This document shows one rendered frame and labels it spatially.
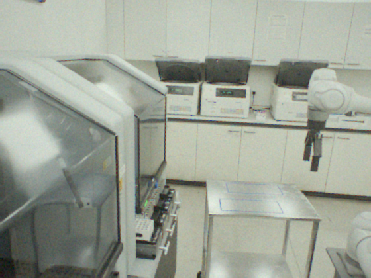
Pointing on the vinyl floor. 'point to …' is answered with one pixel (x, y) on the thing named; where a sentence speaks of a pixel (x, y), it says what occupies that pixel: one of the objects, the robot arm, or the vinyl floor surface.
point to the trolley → (244, 192)
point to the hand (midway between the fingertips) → (310, 163)
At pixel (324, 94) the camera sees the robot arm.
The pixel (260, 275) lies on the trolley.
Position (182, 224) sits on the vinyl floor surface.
